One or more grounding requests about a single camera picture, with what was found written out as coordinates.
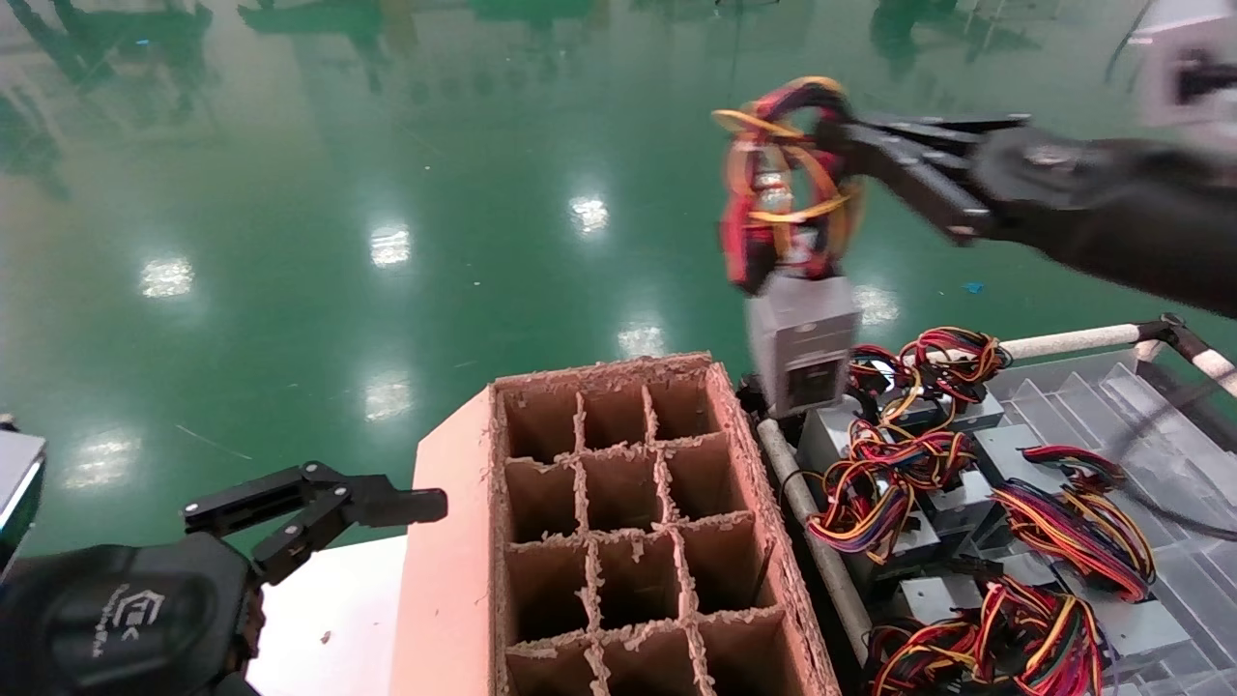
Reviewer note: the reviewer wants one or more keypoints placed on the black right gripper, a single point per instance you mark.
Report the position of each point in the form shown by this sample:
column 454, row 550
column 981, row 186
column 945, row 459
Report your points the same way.
column 1053, row 193

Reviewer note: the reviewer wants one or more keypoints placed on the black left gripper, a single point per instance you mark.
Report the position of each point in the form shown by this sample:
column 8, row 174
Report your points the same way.
column 116, row 619

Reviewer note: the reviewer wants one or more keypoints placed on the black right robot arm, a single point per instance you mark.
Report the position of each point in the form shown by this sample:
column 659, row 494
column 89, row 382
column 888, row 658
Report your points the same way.
column 1179, row 227

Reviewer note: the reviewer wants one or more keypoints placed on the white rack pipe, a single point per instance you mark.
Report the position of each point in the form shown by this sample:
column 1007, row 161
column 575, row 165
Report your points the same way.
column 1220, row 370
column 1063, row 341

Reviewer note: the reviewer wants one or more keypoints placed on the brown cardboard divider box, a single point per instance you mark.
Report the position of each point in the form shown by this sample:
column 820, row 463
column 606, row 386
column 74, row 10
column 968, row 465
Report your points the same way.
column 628, row 541

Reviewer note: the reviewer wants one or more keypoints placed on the black pipe joint connector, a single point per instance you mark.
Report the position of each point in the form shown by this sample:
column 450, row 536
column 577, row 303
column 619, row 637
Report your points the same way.
column 1165, row 332

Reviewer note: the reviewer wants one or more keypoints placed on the clear plastic divider tray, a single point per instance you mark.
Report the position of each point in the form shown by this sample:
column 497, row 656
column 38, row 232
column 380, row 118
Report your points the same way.
column 1189, row 464

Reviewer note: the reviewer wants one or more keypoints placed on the grey rack pipe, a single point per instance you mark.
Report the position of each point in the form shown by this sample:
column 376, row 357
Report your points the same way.
column 821, row 551

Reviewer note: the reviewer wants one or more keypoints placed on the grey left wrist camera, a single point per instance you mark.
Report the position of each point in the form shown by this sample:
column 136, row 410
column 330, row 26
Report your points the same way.
column 14, row 488

